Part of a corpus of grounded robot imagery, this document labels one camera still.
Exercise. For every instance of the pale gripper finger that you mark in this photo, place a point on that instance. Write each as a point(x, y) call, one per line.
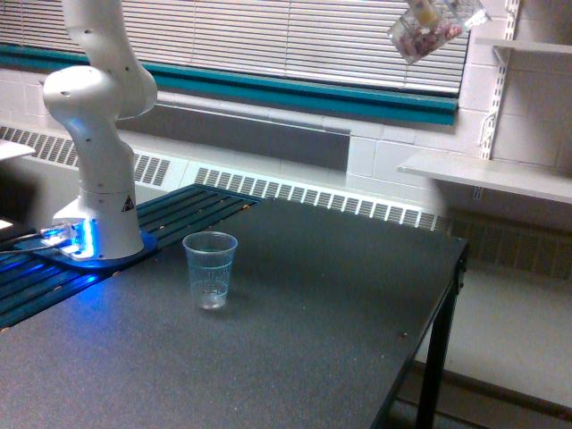
point(423, 11)

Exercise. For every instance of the clear cup with candies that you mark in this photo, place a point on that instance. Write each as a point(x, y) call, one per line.
point(453, 19)

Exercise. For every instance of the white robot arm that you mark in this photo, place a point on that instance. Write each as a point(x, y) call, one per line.
point(87, 100)

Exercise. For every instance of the white window blinds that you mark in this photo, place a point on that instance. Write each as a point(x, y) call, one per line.
point(331, 42)

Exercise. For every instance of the white baseboard radiator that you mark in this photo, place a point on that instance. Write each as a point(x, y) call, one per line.
point(168, 173)

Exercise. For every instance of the empty clear plastic cup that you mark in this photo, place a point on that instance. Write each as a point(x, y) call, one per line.
point(210, 256)

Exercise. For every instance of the black table leg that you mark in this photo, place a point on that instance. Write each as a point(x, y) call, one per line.
point(438, 346)

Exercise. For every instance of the white desk edge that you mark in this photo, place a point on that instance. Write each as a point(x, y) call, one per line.
point(10, 150)

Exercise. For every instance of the white upper wall shelf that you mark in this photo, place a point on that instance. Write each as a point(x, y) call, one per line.
point(525, 46)

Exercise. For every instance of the white wall shelf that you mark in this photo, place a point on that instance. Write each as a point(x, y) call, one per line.
point(515, 178)
point(525, 46)

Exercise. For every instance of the white shelf rail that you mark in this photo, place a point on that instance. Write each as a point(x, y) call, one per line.
point(502, 55)

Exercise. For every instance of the white lower wall shelf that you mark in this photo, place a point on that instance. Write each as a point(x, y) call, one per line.
point(515, 178)

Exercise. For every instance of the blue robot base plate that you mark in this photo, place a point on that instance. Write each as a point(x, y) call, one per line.
point(101, 265)

